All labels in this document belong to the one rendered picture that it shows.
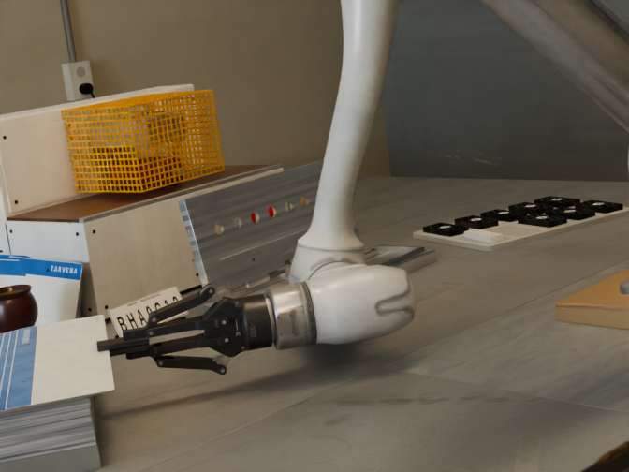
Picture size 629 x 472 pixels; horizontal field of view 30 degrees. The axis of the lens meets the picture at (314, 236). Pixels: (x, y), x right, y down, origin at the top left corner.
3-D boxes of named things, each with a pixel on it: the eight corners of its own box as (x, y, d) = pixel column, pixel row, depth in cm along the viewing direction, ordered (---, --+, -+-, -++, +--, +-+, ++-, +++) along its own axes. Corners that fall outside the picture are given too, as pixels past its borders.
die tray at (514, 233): (488, 251, 231) (488, 246, 231) (410, 237, 254) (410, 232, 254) (636, 213, 250) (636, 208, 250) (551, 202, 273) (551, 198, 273)
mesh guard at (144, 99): (142, 192, 222) (128, 105, 219) (73, 192, 235) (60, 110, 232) (224, 169, 239) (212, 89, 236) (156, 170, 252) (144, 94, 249)
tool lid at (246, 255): (183, 199, 206) (177, 200, 207) (213, 302, 207) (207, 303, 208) (337, 155, 238) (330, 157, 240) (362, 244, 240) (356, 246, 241)
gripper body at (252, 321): (269, 296, 160) (201, 307, 158) (277, 355, 162) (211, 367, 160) (259, 285, 167) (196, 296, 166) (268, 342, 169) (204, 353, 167)
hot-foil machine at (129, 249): (99, 327, 211) (65, 116, 204) (-31, 312, 237) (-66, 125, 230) (351, 233, 267) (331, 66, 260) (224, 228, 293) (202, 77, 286)
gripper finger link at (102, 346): (149, 343, 160) (148, 338, 160) (97, 352, 159) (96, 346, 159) (148, 337, 163) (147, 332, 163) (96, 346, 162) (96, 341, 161)
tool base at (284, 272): (291, 324, 196) (288, 303, 195) (203, 316, 209) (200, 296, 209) (435, 260, 229) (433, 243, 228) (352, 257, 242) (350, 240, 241)
